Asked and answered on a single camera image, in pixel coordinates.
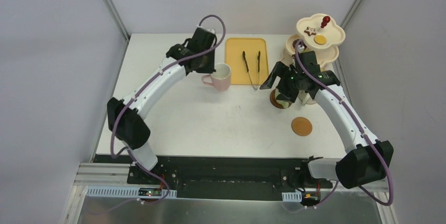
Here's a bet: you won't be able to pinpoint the floral mug with green inside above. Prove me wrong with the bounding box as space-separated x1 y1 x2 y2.
298 91 317 106

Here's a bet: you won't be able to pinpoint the pink mug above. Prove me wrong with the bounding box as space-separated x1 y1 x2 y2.
201 63 231 91

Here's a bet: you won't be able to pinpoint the metal tongs with black tips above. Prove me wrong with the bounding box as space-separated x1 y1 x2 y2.
242 51 261 91

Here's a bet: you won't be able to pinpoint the light green mug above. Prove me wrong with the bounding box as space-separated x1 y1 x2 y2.
275 89 292 109

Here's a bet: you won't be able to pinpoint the dark brown wooden coaster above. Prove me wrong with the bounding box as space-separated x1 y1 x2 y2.
269 89 280 109

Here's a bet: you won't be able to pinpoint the orange round coaster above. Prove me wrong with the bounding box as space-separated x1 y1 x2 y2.
291 117 313 137

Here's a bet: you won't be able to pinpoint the star-shaped chocolate cookie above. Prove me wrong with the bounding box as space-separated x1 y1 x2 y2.
304 26 317 37

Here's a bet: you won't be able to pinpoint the round yellow biscuit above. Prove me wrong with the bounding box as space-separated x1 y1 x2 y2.
313 35 327 45

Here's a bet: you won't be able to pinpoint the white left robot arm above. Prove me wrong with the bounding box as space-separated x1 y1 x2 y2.
107 27 218 184

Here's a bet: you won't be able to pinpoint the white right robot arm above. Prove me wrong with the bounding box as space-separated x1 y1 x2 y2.
260 52 394 189

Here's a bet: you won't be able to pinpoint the yellow plastic tray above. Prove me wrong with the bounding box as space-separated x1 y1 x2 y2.
225 37 270 85

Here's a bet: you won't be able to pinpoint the cream three-tier cake stand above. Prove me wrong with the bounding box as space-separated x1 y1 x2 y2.
280 13 346 70

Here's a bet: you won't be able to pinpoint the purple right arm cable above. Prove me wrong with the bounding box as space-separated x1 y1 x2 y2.
295 39 395 206

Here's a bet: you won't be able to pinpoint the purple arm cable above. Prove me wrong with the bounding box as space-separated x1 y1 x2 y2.
295 39 395 206
110 14 227 160

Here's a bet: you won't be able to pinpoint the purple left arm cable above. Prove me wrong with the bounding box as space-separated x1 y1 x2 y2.
110 14 227 160

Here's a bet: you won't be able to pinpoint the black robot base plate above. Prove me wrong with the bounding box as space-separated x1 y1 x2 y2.
127 156 333 201

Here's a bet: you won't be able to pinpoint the right white slotted cable duct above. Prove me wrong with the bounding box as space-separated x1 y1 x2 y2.
281 191 302 202

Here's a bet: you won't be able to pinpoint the left aluminium frame post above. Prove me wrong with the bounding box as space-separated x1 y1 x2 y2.
102 0 130 44

